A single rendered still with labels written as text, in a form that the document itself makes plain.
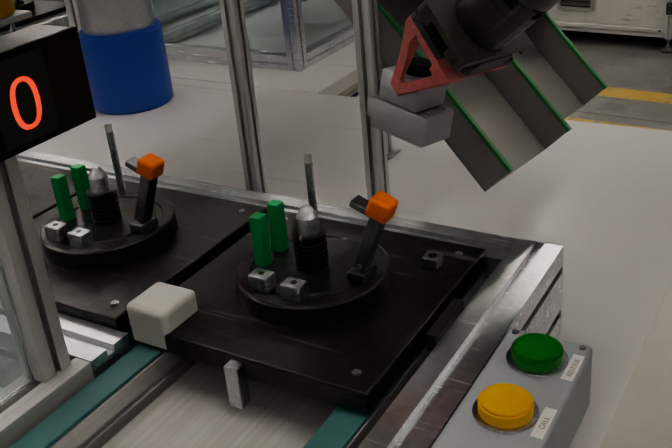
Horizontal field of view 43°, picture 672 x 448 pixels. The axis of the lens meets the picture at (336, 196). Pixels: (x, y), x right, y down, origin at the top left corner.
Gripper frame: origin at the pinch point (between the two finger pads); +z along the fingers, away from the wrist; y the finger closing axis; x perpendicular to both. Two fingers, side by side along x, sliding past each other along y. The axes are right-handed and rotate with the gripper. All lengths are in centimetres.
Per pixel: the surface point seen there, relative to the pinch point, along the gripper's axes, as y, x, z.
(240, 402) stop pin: 23.9, 17.8, 13.5
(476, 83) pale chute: -18.4, -0.5, 7.6
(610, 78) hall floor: -325, -33, 158
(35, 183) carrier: 15, -18, 48
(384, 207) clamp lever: 11.7, 9.8, 0.2
